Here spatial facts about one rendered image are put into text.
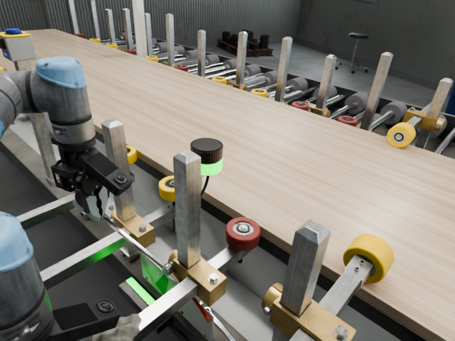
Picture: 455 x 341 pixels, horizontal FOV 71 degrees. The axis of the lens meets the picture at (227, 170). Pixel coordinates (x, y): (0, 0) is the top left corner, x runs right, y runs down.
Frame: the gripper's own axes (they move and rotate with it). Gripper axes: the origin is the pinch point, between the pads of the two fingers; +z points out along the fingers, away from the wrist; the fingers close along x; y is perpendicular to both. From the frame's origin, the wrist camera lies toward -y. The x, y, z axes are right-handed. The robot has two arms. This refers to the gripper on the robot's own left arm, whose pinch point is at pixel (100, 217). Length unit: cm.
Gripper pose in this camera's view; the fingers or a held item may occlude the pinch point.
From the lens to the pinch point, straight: 80.6
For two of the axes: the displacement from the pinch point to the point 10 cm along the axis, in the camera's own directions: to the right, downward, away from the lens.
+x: -3.9, 4.7, -7.9
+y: -9.2, -2.4, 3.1
